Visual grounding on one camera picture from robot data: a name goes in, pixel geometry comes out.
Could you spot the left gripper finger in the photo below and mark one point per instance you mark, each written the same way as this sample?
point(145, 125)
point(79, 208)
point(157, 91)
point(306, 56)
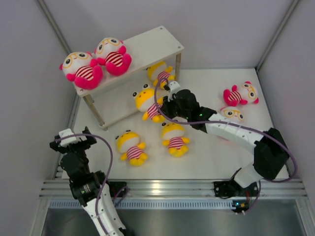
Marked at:
point(54, 145)
point(90, 139)

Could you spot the pink plush toy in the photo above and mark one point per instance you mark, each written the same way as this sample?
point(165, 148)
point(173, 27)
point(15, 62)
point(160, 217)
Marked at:
point(243, 94)
point(112, 53)
point(232, 113)
point(82, 69)

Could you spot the pink plush toy far right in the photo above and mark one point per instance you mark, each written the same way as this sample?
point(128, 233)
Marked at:
point(243, 94)

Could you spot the pink plush toy left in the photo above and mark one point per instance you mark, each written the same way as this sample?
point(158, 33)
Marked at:
point(82, 69)

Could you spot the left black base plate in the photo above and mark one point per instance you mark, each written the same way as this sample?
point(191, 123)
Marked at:
point(117, 188)

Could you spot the white two-tier shelf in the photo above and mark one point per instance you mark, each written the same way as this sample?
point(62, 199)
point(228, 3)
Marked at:
point(112, 100)

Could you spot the yellow plush toy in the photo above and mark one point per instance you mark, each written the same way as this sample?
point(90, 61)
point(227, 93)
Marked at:
point(131, 149)
point(145, 103)
point(173, 137)
point(160, 72)

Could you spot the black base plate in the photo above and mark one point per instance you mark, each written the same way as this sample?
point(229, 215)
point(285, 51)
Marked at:
point(117, 188)
point(228, 189)

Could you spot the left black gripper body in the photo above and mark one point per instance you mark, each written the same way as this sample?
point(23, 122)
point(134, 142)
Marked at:
point(78, 149)

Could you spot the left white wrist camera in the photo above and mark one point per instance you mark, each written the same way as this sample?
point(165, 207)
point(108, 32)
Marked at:
point(65, 141)

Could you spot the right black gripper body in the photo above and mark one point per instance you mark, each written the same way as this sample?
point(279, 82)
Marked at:
point(179, 112)

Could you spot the black connector with led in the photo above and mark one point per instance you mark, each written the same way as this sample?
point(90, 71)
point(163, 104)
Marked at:
point(240, 207)

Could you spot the yellow plush toy on shelf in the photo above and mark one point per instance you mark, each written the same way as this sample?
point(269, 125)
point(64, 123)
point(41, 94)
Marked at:
point(160, 72)

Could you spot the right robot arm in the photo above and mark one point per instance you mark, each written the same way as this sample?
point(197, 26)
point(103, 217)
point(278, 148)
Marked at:
point(268, 148)

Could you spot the pink plush toy near right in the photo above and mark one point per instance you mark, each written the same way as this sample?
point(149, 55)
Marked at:
point(232, 113)

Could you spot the aluminium rail frame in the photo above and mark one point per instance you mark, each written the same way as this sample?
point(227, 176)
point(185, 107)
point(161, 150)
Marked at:
point(198, 194)

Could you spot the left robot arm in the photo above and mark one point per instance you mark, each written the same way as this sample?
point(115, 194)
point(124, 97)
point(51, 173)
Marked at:
point(90, 189)

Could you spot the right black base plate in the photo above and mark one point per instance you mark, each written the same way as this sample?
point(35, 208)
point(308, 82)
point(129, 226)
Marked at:
point(228, 189)

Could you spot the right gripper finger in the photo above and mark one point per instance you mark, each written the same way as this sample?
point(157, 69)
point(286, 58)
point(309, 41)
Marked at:
point(165, 100)
point(165, 112)

